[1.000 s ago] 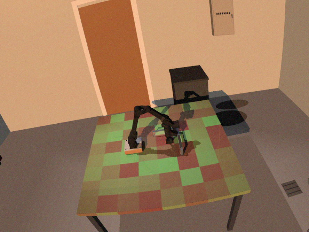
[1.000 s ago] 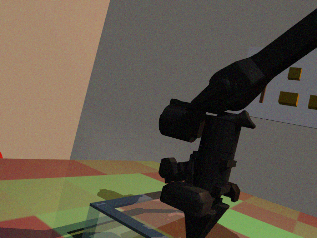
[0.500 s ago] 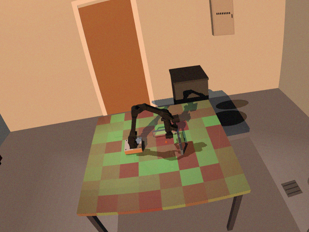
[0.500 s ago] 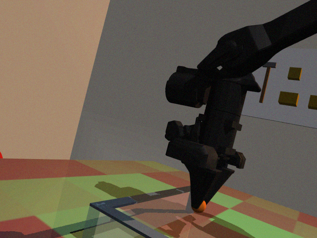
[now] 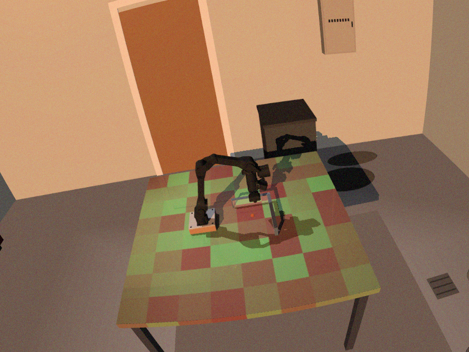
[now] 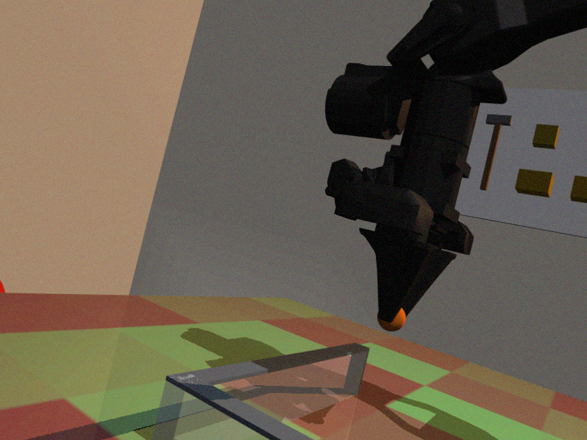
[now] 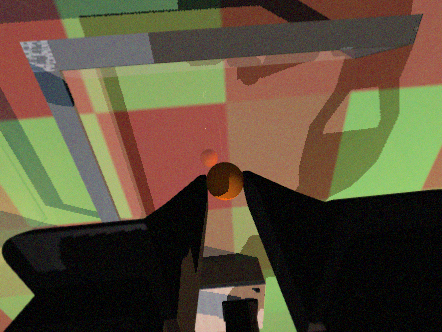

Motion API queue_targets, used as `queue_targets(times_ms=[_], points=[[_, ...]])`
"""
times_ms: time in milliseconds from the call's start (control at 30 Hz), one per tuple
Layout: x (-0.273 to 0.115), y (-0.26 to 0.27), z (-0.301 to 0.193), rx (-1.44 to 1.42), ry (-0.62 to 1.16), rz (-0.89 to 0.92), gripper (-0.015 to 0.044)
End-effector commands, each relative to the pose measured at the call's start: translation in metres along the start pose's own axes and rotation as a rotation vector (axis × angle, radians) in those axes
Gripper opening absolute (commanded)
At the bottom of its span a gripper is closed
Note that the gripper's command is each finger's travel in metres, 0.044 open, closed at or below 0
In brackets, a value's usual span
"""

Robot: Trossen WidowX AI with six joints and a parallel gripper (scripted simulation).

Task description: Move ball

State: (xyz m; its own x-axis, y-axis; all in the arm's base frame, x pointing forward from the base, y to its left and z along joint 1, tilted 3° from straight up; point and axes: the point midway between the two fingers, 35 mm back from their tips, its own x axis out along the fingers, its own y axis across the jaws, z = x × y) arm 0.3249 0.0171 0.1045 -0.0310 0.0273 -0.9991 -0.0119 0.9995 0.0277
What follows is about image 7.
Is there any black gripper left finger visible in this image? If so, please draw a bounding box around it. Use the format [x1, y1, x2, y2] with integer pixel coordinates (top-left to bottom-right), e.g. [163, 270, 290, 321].
[2, 175, 208, 332]

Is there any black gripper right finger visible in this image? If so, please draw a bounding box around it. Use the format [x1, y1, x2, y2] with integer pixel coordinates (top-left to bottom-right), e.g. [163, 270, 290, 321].
[242, 171, 442, 332]

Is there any clear grey l-shaped low wall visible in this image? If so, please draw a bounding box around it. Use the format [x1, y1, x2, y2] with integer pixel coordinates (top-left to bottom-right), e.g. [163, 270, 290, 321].
[62, 45, 402, 221]

